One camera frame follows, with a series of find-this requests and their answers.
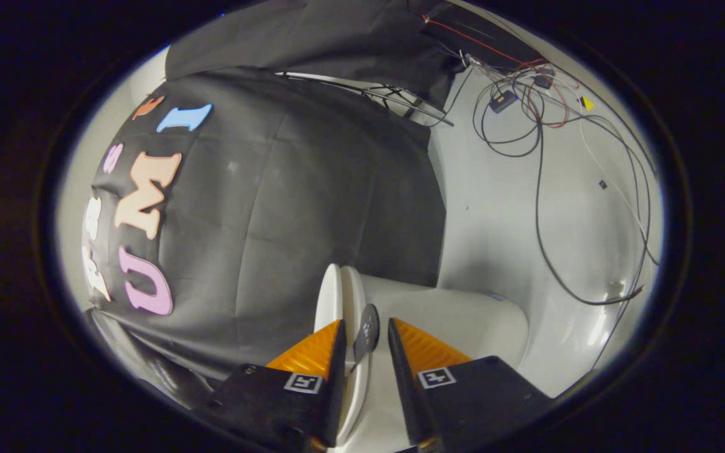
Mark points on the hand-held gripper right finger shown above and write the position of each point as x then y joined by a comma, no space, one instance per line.
400,377

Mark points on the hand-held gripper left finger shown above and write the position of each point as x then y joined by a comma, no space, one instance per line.
337,377

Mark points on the white toilet seat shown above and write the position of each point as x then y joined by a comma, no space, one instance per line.
353,289

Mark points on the black backdrop cloth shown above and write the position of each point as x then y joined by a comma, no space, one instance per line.
148,365
337,38
287,214

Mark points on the black light stand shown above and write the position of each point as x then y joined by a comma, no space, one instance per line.
394,97

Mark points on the small black adapter box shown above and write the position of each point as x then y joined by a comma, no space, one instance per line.
542,80
503,100

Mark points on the yellow tag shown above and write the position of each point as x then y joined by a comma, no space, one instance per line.
586,103

